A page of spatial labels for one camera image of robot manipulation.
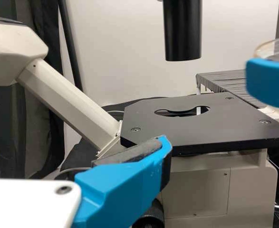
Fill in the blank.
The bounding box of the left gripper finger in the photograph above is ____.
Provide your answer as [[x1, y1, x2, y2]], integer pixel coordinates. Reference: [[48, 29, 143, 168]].
[[72, 134, 173, 228]]

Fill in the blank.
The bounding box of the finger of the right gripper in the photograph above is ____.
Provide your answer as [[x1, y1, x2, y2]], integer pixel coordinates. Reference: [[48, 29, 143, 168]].
[[245, 58, 279, 110]]

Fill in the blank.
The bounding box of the petri dish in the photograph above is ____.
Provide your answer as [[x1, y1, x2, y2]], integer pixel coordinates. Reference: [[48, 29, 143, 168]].
[[253, 37, 279, 64]]

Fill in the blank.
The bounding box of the black platform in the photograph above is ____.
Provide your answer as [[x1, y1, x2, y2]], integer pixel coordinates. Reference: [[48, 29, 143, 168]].
[[195, 70, 279, 109]]

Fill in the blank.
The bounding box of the cream microscope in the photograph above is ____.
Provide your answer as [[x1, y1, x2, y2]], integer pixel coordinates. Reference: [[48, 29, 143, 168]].
[[0, 0, 279, 228]]

